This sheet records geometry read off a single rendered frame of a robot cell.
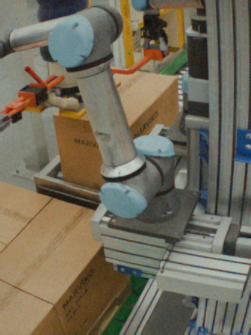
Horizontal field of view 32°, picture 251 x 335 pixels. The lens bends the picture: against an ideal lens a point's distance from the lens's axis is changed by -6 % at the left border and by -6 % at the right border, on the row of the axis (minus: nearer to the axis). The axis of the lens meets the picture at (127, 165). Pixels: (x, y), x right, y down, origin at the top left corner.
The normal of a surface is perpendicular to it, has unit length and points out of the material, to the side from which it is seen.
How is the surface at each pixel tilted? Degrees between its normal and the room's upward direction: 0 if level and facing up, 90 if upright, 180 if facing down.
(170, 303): 0
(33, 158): 90
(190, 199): 0
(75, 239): 0
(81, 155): 90
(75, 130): 90
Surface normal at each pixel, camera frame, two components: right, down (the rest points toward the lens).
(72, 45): -0.50, 0.40
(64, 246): -0.07, -0.83
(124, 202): -0.43, 0.63
